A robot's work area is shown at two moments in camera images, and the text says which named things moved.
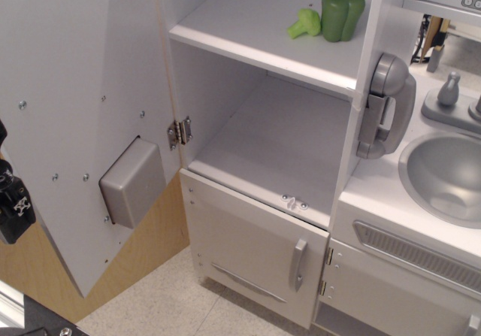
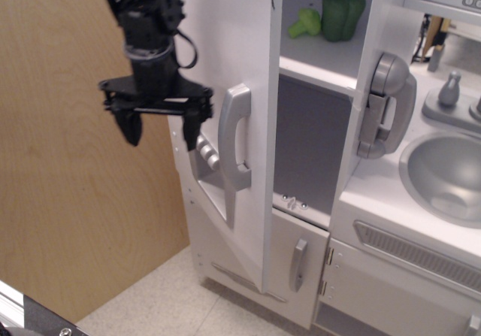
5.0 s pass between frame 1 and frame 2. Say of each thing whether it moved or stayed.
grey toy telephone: stayed
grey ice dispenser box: moved
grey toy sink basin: stayed
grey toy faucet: stayed
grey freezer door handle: stayed
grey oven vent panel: stayed
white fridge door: moved
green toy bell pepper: stayed
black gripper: moved
